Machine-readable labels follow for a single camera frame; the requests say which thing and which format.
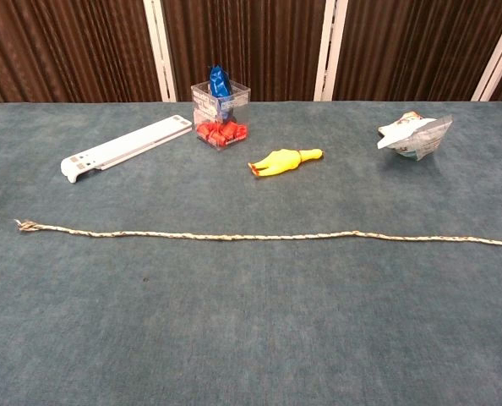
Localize beige braided rope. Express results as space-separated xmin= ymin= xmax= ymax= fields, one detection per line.
xmin=13 ymin=217 xmax=502 ymax=250

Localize yellow rubber chicken toy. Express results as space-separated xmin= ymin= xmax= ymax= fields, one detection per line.
xmin=247 ymin=147 xmax=325 ymax=179

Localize red plastic pieces pile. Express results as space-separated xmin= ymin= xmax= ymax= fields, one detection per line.
xmin=194 ymin=119 xmax=248 ymax=148

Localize clear plastic square box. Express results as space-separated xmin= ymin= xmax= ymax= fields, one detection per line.
xmin=190 ymin=79 xmax=252 ymax=152

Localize teal felt table cover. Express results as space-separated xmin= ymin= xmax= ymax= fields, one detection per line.
xmin=0 ymin=100 xmax=502 ymax=406

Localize blue foil packet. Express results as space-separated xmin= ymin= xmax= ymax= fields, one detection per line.
xmin=208 ymin=64 xmax=233 ymax=123

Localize crumpled white snack bag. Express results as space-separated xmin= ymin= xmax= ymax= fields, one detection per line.
xmin=376 ymin=111 xmax=454 ymax=162

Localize long white plastic bracket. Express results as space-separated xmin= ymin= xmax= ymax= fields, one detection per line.
xmin=60 ymin=114 xmax=194 ymax=184

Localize white partition frame post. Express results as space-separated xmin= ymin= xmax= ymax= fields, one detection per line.
xmin=313 ymin=0 xmax=348 ymax=102
xmin=143 ymin=0 xmax=179 ymax=102
xmin=472 ymin=0 xmax=502 ymax=102

